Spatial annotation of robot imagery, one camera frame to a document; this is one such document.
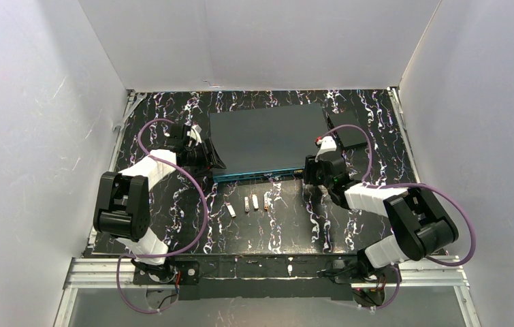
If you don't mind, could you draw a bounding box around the large teal network switch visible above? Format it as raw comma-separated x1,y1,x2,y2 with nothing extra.
209,104,327,183

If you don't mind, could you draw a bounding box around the small silver plug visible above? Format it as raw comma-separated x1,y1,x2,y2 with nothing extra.
244,196,250,213
226,202,236,219
263,192,270,211

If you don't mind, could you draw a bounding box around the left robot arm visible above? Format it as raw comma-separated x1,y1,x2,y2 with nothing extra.
93,124,226,266

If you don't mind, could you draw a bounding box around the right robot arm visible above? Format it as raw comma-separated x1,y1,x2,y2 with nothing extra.
303,151,459,275

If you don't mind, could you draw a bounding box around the metal wrench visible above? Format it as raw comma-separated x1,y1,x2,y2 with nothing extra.
112,93,147,131

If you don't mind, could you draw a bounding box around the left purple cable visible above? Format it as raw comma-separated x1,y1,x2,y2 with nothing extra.
116,119,210,315

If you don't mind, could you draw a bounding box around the purple cable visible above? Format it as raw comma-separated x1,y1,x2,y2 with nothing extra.
315,124,477,312
116,119,210,315

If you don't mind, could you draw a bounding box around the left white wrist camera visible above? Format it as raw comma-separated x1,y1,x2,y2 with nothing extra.
189,125,202,147

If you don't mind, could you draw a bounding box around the small black network switch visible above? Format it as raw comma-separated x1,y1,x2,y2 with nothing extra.
327,112,367,151

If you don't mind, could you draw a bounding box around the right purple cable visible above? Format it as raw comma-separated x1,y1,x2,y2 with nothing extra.
315,124,477,312

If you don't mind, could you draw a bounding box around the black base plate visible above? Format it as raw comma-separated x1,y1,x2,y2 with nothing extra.
133,254,400,305

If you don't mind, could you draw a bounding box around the aluminium front rail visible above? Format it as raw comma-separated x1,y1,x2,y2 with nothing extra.
64,255,470,288

